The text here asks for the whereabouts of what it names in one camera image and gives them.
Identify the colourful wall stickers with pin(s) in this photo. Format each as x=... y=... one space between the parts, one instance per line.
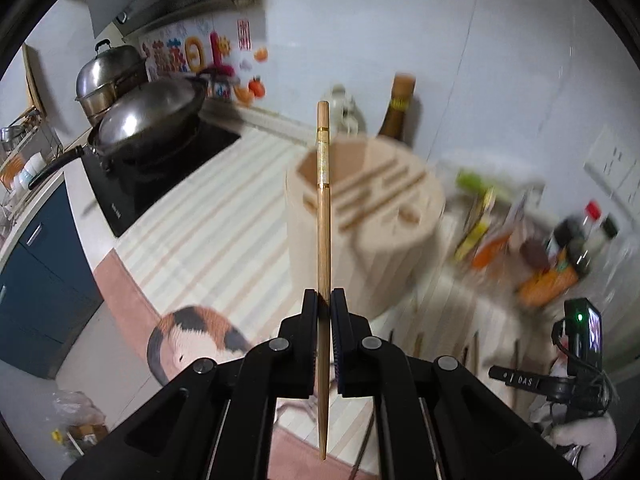
x=200 y=55

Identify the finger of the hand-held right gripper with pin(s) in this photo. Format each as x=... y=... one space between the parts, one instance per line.
x=501 y=376

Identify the white and orange seasoning packet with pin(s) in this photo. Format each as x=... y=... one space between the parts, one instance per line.
x=492 y=247

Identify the light wooden chopstick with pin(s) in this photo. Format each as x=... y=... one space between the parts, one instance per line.
x=475 y=352
x=324 y=235

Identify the red cap bottle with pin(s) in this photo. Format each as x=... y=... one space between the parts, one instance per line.
x=592 y=210

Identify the beige round utensil holder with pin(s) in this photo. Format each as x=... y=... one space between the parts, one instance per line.
x=390 y=260

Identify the yellow seasoning box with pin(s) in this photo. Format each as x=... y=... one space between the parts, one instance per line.
x=475 y=220

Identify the jar with brown lid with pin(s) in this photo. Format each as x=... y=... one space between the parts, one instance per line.
x=532 y=252

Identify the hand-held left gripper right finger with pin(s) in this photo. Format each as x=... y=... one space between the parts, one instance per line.
x=336 y=320

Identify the blue kitchen cabinet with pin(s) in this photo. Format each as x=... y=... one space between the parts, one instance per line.
x=45 y=280

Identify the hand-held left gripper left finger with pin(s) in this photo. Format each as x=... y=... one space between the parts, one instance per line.
x=313 y=320

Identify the striped cat print mat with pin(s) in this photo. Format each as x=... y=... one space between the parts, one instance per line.
x=215 y=240

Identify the person's right forearm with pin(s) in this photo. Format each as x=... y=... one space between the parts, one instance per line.
x=580 y=435

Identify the plastic bag with scraps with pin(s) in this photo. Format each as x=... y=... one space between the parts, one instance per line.
x=80 y=417

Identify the steel steamer pot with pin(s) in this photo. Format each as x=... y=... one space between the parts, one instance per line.
x=107 y=72

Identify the metal dish rack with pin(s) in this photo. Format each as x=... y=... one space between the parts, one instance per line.
x=15 y=135

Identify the soy sauce bottle orange label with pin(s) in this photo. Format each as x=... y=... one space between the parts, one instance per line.
x=550 y=282

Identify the brown glass oil bottle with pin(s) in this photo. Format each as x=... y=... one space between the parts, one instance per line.
x=397 y=115

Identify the wooden cutting board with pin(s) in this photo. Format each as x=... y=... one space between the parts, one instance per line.
x=32 y=80

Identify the white wall socket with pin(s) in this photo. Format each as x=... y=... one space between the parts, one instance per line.
x=612 y=160

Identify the stack of white bowls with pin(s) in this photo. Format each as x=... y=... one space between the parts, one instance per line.
x=27 y=172

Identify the black cap bottle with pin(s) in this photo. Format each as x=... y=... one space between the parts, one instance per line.
x=609 y=226

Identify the black induction cooktop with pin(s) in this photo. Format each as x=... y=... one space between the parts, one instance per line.
x=130 y=195

